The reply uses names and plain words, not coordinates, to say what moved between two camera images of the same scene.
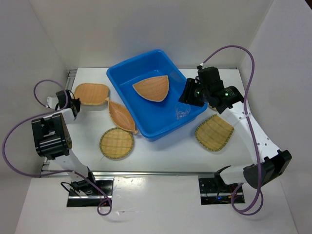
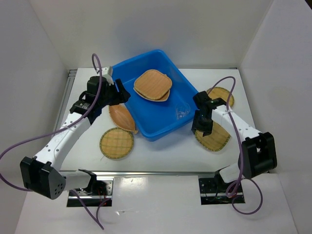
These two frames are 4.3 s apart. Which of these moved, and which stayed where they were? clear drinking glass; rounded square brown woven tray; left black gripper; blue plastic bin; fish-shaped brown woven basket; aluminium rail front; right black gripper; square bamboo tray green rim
Moved: rounded square brown woven tray; left black gripper; right black gripper
Stayed: aluminium rail front; square bamboo tray green rim; clear drinking glass; blue plastic bin; fish-shaped brown woven basket
